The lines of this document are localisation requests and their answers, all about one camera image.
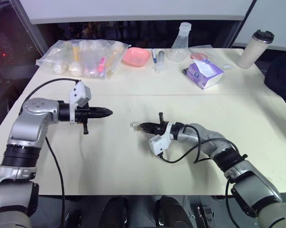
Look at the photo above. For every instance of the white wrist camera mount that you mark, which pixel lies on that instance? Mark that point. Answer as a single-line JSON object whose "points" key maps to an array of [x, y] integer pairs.
{"points": [[161, 142], [80, 93]]}

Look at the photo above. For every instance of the white marker with blue cap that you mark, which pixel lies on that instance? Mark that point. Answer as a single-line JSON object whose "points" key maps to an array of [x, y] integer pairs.
{"points": [[154, 55]]}

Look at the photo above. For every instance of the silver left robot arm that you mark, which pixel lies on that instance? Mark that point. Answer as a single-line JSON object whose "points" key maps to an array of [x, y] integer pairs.
{"points": [[26, 133]]}

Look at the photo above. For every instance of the beige cup with black lid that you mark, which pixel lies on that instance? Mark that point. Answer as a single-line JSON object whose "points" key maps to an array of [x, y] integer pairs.
{"points": [[250, 53]]}

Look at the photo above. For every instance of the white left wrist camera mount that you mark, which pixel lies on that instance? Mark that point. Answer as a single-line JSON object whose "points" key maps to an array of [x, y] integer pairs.
{"points": [[80, 93]]}

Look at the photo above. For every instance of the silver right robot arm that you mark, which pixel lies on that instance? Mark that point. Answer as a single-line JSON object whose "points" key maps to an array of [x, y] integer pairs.
{"points": [[251, 180]]}

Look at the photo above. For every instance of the clear plastic syringe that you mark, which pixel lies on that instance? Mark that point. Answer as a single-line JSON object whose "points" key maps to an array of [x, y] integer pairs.
{"points": [[159, 61]]}

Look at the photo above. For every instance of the grey ledge rail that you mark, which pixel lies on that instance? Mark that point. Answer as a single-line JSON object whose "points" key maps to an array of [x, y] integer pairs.
{"points": [[133, 19]]}

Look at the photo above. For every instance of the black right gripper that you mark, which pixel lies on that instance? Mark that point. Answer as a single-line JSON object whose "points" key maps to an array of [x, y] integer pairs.
{"points": [[161, 128]]}

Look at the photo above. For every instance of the brass padlock with key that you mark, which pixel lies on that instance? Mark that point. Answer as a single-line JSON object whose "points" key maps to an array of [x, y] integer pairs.
{"points": [[134, 125]]}

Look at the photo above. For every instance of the clear plastic bag of items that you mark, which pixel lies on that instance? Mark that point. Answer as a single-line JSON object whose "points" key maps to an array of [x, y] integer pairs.
{"points": [[85, 59]]}

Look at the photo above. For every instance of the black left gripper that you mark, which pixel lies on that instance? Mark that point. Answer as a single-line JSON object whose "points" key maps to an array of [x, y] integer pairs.
{"points": [[82, 114]]}

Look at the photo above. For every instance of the pink plastic bowl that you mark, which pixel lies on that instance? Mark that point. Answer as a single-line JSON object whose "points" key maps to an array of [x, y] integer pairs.
{"points": [[136, 57]]}

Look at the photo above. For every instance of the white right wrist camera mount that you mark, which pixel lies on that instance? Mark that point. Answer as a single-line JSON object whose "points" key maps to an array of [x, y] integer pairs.
{"points": [[161, 142]]}

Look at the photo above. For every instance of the black rectangular device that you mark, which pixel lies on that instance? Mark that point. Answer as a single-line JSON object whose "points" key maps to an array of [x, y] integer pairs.
{"points": [[205, 216]]}

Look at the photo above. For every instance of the purple tissue pack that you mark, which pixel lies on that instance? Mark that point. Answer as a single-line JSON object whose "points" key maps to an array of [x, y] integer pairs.
{"points": [[204, 76]]}

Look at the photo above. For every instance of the dark rounded object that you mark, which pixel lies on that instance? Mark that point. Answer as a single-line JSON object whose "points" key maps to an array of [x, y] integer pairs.
{"points": [[282, 76]]}

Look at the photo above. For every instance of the dark rounded shape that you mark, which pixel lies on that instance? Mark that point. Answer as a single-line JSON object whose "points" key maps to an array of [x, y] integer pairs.
{"points": [[115, 211], [172, 211]]}

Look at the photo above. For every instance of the small clear plastic packet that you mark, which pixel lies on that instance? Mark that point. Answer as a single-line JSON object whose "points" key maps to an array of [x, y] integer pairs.
{"points": [[227, 66]]}

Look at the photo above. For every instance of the clear conical flask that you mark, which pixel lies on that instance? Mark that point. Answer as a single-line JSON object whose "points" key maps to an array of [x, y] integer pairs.
{"points": [[179, 51]]}

